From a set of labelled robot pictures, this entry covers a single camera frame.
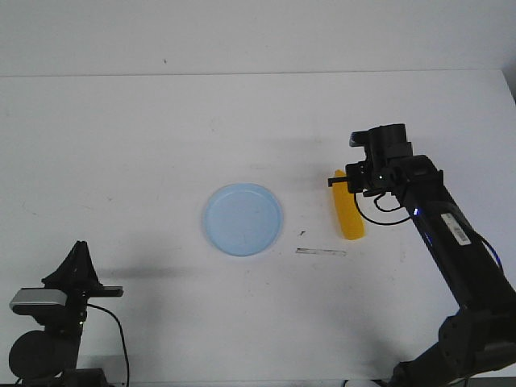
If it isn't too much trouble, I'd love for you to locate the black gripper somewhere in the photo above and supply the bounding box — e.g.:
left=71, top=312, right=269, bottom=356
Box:
left=42, top=241, right=123, bottom=335
left=327, top=123, right=414, bottom=196

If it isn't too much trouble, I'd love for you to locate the yellow corn cob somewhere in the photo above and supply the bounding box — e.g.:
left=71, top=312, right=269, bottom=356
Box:
left=331, top=181, right=365, bottom=240

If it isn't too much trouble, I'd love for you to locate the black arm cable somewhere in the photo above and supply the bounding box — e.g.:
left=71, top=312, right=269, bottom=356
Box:
left=86, top=303, right=131, bottom=384
left=352, top=192, right=416, bottom=226

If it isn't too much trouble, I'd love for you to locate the light blue round plate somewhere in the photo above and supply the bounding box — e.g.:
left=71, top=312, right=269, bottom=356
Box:
left=202, top=183, right=284, bottom=257

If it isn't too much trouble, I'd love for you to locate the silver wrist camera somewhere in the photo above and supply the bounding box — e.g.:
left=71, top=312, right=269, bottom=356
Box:
left=349, top=131, right=368, bottom=148
left=10, top=288, right=68, bottom=315

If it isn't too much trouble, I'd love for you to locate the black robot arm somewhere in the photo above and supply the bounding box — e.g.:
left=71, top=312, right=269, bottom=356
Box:
left=328, top=123, right=515, bottom=386
left=8, top=241, right=131, bottom=386

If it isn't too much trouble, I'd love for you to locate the clear tape strip on table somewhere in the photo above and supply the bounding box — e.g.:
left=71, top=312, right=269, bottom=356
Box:
left=295, top=248, right=347, bottom=257

